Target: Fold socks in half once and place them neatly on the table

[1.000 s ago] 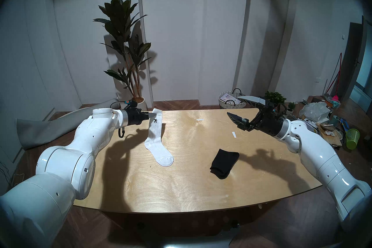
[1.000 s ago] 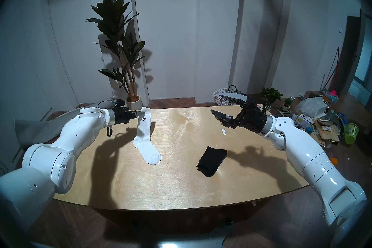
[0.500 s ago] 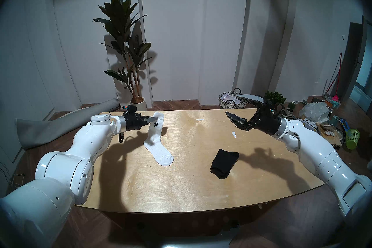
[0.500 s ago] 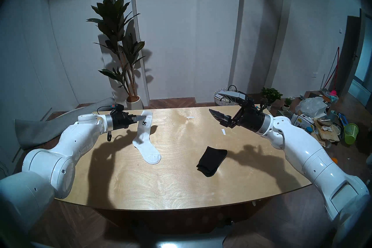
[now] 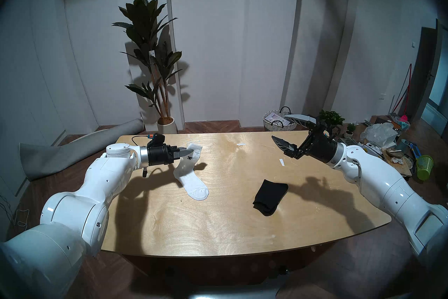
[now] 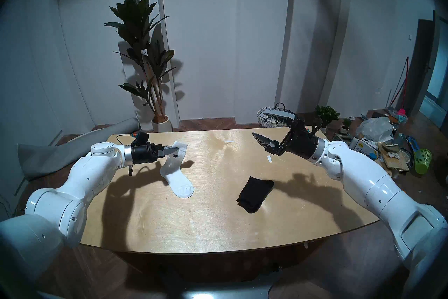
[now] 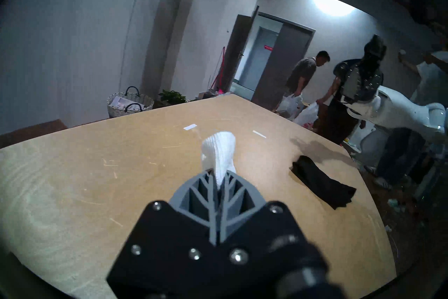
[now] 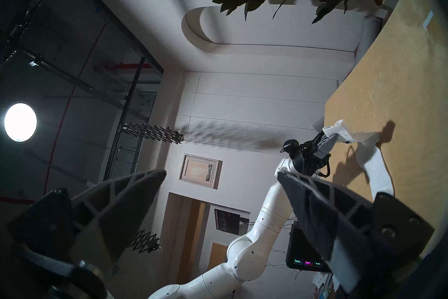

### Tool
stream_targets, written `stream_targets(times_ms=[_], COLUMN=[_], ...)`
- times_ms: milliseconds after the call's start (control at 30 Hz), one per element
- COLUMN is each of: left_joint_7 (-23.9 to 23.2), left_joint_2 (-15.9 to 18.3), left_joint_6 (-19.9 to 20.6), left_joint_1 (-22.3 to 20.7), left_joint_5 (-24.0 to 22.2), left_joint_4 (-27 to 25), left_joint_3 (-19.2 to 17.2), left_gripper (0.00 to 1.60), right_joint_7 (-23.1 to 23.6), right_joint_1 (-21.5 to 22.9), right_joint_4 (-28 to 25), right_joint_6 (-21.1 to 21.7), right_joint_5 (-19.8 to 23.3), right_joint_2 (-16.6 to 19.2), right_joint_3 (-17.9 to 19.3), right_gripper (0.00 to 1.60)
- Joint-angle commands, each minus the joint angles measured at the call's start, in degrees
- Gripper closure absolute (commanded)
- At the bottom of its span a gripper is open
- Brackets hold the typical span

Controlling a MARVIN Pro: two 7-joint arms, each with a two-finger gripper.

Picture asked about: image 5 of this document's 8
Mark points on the dark grey door leaf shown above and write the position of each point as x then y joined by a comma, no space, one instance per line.
423,70

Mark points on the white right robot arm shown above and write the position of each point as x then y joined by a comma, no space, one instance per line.
385,186

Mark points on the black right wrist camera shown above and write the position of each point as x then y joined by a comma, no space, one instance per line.
328,132

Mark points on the tall dark green plant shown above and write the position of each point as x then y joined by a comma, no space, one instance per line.
145,21

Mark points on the white cardboard box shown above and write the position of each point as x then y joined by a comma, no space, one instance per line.
372,152

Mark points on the grey dish rack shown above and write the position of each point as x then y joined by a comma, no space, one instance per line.
348,141

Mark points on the rolled grey carpet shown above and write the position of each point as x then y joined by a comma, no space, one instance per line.
56,158

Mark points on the small green potted plant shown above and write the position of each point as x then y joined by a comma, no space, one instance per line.
331,117

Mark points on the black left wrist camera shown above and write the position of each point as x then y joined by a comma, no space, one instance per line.
156,140

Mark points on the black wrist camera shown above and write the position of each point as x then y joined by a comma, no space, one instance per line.
328,132
156,140

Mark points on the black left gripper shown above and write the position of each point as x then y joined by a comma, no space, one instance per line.
161,156

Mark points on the white sock with black logo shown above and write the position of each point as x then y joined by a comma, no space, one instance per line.
196,189

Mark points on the tiny green potted plant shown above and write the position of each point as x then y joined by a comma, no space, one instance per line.
350,128

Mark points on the wooden board with clutter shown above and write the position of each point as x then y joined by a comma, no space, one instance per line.
397,158

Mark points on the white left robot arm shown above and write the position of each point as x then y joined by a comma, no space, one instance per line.
70,214

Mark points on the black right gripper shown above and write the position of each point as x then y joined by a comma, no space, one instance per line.
318,146

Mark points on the green mesh waste basket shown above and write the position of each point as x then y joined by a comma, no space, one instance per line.
424,167

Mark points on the white plant pot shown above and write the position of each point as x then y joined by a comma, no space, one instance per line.
167,126

